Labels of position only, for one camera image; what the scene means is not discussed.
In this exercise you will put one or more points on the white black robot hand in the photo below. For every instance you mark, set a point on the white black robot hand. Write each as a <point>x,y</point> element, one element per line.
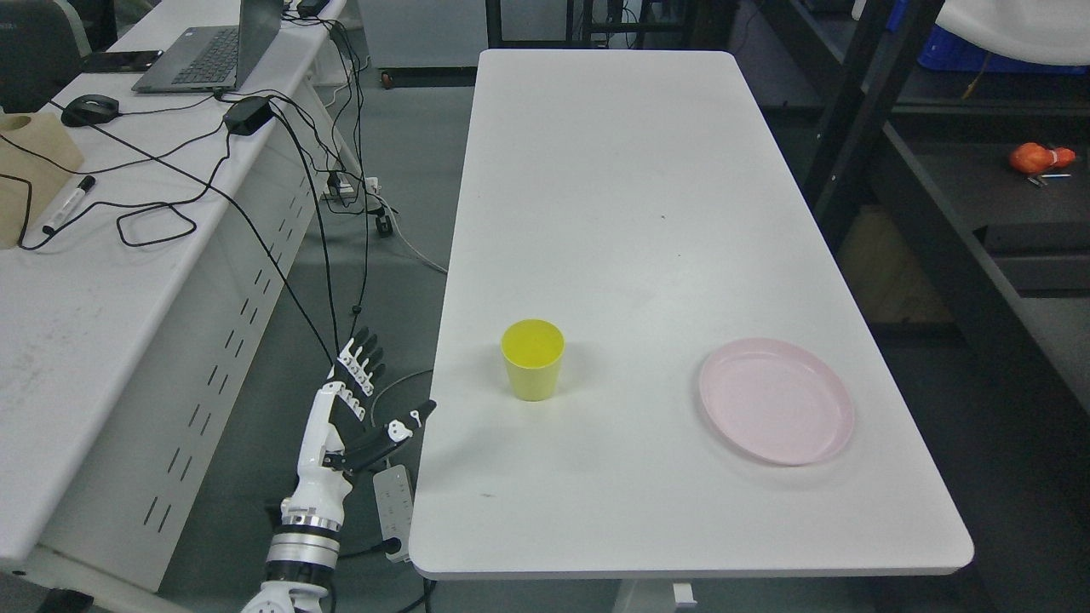
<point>339,440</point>

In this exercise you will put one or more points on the yellow plastic cup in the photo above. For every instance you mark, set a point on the yellow plastic cup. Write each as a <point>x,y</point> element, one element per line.
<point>532,350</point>

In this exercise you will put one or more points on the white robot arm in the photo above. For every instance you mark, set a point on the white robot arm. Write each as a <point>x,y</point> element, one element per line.
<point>301,560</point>

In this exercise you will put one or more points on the dark grey metal shelf rack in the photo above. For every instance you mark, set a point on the dark grey metal shelf rack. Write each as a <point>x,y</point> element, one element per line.
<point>941,169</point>

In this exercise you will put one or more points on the orange toy on shelf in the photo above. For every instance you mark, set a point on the orange toy on shelf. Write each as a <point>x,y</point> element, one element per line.
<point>1033,158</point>

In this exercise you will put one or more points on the white power strip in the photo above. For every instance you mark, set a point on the white power strip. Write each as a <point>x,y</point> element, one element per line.
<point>394,505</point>

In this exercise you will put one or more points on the white side desk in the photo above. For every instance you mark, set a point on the white side desk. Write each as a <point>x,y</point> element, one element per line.
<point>127,337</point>

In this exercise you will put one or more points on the black power adapter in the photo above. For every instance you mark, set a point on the black power adapter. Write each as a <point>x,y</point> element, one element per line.
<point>246,116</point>

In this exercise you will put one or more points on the black white marker pen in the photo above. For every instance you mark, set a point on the black white marker pen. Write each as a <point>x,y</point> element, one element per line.
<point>69,207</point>

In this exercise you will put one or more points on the white work table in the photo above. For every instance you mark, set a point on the white work table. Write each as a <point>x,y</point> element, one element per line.
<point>637,201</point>

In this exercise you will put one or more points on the grey laptop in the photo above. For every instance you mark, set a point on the grey laptop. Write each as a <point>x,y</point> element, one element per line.
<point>211,58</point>

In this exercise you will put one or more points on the black computer mouse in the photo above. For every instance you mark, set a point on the black computer mouse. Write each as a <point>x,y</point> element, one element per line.
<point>89,110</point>

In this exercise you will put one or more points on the cardboard box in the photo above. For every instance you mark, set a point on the cardboard box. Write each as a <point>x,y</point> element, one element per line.
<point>38,158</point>

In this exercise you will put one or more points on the black smartphone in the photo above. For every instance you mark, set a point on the black smartphone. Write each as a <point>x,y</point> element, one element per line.
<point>128,61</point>

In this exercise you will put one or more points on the pink plastic plate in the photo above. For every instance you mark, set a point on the pink plastic plate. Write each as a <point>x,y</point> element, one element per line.
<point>776,402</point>

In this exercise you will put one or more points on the blue plastic crate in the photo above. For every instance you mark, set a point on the blue plastic crate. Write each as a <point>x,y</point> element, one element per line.
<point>946,52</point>

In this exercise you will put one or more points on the white wall plug strip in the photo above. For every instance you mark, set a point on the white wall plug strip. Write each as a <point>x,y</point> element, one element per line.
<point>340,188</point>

